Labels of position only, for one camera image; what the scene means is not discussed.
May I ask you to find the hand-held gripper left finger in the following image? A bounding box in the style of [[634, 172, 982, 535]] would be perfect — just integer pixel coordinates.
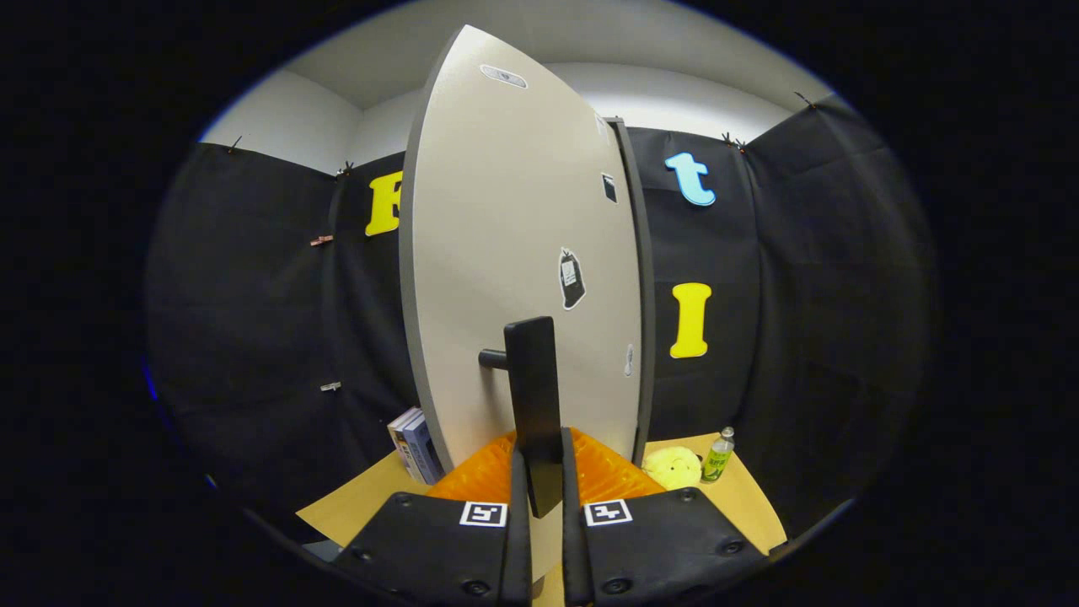
[[331, 430, 535, 607]]

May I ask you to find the beige shoe cabinet door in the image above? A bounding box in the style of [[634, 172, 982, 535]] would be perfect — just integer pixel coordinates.
[[398, 24, 645, 584]]

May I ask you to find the black backdrop cloth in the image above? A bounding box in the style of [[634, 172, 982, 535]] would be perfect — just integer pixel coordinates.
[[145, 93, 937, 549]]

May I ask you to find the yellow plush toy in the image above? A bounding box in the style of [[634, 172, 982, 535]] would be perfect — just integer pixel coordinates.
[[642, 446, 703, 492]]

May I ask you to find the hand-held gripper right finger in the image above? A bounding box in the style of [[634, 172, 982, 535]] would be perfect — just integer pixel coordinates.
[[558, 427, 775, 607]]

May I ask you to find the lavender blue book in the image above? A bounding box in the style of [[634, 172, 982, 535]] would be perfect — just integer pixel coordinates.
[[403, 413, 445, 486]]

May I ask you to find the grey shoe cabinet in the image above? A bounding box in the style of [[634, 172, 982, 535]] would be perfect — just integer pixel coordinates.
[[605, 116, 658, 466]]

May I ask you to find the green label bottle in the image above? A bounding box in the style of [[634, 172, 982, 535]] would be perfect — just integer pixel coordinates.
[[701, 427, 736, 484]]

